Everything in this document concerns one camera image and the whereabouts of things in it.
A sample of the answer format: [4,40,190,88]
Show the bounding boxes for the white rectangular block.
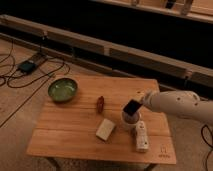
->
[96,119,116,141]

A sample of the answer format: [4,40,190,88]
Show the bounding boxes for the small brown bottle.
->
[96,96,104,114]

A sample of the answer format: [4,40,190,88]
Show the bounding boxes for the long wooden rail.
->
[0,14,213,87]

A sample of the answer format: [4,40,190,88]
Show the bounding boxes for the black floor cable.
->
[0,39,72,129]

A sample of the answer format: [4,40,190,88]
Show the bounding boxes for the wooden table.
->
[27,75,176,165]

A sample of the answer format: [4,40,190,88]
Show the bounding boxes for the black eraser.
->
[123,100,142,116]

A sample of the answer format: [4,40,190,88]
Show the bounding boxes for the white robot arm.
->
[141,91,213,126]

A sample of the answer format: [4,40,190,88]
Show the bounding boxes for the black power adapter box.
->
[18,61,36,74]

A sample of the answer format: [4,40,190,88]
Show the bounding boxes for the green ceramic bowl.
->
[48,78,78,103]

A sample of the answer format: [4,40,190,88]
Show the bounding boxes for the white ceramic cup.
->
[121,112,140,131]

